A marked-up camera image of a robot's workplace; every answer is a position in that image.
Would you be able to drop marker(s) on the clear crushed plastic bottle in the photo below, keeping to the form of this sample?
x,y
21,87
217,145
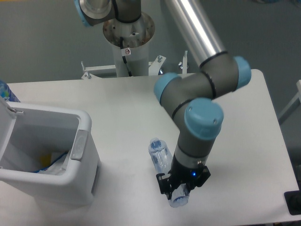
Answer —
x,y
162,159

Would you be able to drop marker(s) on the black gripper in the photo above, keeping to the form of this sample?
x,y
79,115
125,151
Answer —
x,y
192,176

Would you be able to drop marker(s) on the white frame at right edge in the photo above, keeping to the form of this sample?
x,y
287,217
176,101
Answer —
x,y
292,105

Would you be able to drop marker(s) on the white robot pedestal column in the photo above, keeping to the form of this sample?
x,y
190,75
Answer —
x,y
136,35

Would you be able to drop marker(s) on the white pedestal base frame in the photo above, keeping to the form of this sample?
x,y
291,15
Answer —
x,y
122,68

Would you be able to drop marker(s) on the white plastic trash can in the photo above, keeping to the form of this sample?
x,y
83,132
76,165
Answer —
x,y
28,132

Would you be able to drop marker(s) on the white paper carton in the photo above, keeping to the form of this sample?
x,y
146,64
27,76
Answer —
x,y
58,167

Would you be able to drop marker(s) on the black device at table edge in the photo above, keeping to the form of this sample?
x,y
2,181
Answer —
x,y
293,201

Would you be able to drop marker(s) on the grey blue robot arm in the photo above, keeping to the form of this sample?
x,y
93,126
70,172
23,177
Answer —
x,y
188,101

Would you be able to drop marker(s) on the yellow trash piece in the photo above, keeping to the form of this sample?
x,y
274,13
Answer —
x,y
46,160

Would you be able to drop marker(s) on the blue patterned bottle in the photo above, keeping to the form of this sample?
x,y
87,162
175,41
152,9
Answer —
x,y
6,93

